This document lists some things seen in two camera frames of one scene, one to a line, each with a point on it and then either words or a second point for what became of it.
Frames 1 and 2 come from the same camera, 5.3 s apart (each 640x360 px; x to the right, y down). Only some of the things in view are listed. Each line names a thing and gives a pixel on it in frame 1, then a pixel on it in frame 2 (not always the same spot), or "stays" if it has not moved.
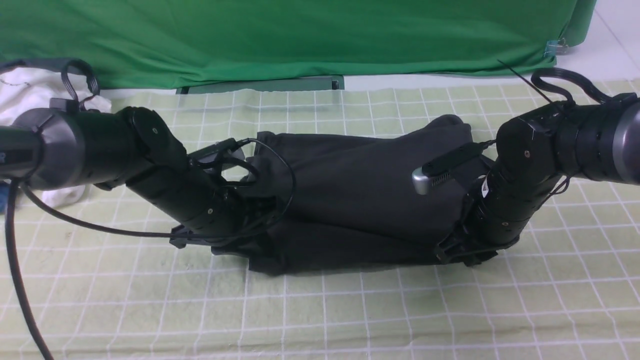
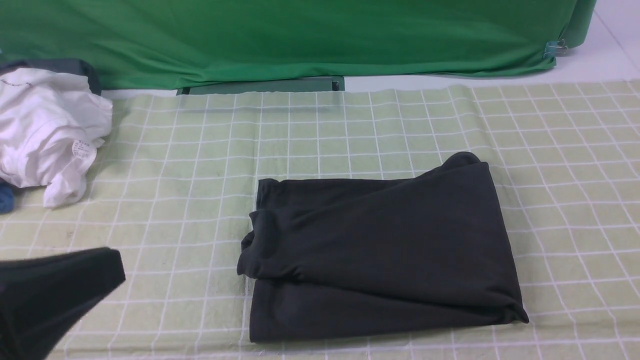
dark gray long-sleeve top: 346,201 to 335,258
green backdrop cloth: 134,43 stays
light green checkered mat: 109,276 stays
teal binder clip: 554,47 stays
